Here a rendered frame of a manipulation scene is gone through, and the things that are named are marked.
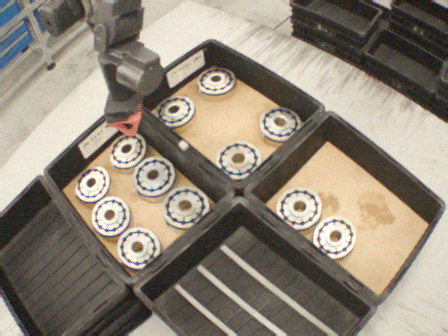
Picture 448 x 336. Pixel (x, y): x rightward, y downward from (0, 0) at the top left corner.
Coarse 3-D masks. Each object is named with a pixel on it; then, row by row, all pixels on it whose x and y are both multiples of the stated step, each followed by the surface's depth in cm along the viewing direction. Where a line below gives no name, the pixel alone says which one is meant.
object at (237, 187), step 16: (192, 48) 115; (224, 48) 113; (176, 64) 112; (256, 64) 109; (304, 96) 102; (144, 112) 103; (320, 112) 98; (304, 128) 96; (288, 144) 94; (208, 160) 94; (272, 160) 92; (224, 176) 91; (240, 192) 91
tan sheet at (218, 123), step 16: (192, 80) 121; (192, 96) 118; (240, 96) 116; (256, 96) 116; (208, 112) 114; (224, 112) 114; (240, 112) 113; (256, 112) 113; (192, 128) 112; (208, 128) 111; (224, 128) 111; (240, 128) 110; (256, 128) 110; (192, 144) 109; (208, 144) 109; (224, 144) 108; (256, 144) 107
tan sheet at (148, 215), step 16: (96, 160) 110; (112, 176) 106; (128, 176) 106; (64, 192) 105; (112, 192) 104; (128, 192) 103; (80, 208) 102; (144, 208) 101; (160, 208) 100; (144, 224) 98; (160, 224) 98; (160, 240) 96; (128, 272) 92
